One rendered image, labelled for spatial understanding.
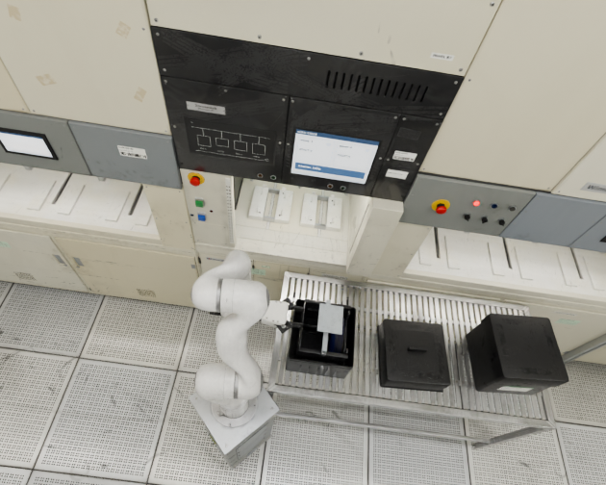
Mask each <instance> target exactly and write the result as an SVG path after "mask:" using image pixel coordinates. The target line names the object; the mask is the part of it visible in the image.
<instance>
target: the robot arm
mask: <svg viewBox="0 0 606 485"><path fill-rule="evenodd" d="M190 297H191V301H192V303H193V304H194V306H195V307H197V308H198V309H200V310H202V311H207V312H219V313H220V314H221V315H222V316H223V317H224V319H222V320H221V321H220V323H219V324H218V326H217V329H216V332H215V343H216V350H217V353H218V355H219V357H220V359H221V360H222V361H223V362H224V363H207V364H205V365H203V366H201V367H200V368H199V369H198V371H197V372H196V375H195V377H194V388H195V391H196V392H197V393H198V395H199V396H200V397H202V398H203V399H205V400H207V401H210V402H211V403H212V412H213V415H214V417H215V419H216V420H217V421H218V422H219V423H220V424H222V425H223V426H226V427H231V428H234V427H240V426H242V425H245V424H246V423H248V422H249V421H250V420H251V418H252V417H253V416H254V414H255V411H256V408H257V396H258V395H259V394H260V392H261V391H262V389H263V384H264V379H263V374H262V371H261V368H260V367H259V365H258V363H257V362H256V361H255V359H254V358H253V357H252V356H251V354H250V353H249V351H248V347H247V333H248V329H249V328H250V327H251V326H252V325H254V324H255V323H256V322H258V321H259V320H261V321H262V323H263V324H266V325H269V326H273V327H277V328H278V329H279V330H280V331H281V333H285V332H286V331H287V330H289V329H290V328H292V327H296V328H300V327H302V326H303V323H301V322H290V321H288V320H287V315H288V311H289V310H294V311H297V312H304V311H305V308H303V307H301V306H295V304H293V303H292V301H290V299H289V298H288V297H287V298H285V299H284V300H282V301H273V300H272V301H270V297H269V292H268V289H267V287H266V286H265V285H264V284H263V283H261V282H258V281H252V280H251V260H250V258H249V256H248V255H247V253H246V252H244V251H243V250H240V249H235V250H232V251H231V252H229V253H228V255H227V256H226V258H225V260H224V262H223V263H222V264H221V265H220V266H218V267H216V268H212V269H210V270H209V271H207V272H205V273H204V274H202V275H201V276H200V277H199V278H198V279H197V280H196V281H195V283H194V284H193V286H192V288H191V292H190ZM285 326H286V327H285ZM284 327H285V328H284Z"/></svg>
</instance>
